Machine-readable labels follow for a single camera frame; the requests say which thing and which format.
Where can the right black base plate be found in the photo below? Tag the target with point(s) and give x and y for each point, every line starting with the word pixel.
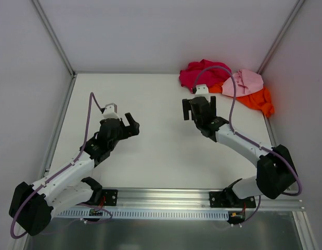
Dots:
pixel 223 199

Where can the white slotted cable duct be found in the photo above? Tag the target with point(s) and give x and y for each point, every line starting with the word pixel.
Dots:
pixel 153 214

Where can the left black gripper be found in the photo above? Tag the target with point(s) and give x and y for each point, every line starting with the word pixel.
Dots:
pixel 123 129

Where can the magenta t shirt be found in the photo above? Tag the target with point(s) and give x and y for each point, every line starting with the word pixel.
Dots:
pixel 212 78

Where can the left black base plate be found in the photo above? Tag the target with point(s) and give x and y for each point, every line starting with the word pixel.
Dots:
pixel 105 197

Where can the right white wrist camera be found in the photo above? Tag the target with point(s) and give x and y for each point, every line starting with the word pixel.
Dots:
pixel 201 89

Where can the orange t shirt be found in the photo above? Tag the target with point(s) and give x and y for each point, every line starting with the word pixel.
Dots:
pixel 260 100

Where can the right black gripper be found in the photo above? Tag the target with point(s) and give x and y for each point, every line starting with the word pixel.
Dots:
pixel 198 104

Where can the left aluminium frame post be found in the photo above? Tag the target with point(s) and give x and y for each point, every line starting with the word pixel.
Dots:
pixel 52 35

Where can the aluminium frame post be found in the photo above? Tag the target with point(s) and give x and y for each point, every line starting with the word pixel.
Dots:
pixel 52 35
pixel 281 34

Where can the aluminium mounting rail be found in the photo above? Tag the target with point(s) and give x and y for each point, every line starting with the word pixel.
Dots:
pixel 191 199

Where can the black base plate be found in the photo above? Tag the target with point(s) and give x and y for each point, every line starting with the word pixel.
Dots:
pixel 105 197
pixel 223 199

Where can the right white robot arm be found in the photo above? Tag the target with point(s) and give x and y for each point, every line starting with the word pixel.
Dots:
pixel 275 170

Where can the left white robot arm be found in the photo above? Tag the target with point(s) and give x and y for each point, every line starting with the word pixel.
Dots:
pixel 33 206

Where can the pink t shirt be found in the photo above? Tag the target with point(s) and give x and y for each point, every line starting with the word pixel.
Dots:
pixel 244 82

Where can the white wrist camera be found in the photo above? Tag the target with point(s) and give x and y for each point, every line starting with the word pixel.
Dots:
pixel 201 89
pixel 110 111

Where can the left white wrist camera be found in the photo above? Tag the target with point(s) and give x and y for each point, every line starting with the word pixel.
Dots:
pixel 110 111

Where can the right aluminium frame post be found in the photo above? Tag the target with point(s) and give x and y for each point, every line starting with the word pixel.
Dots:
pixel 281 34

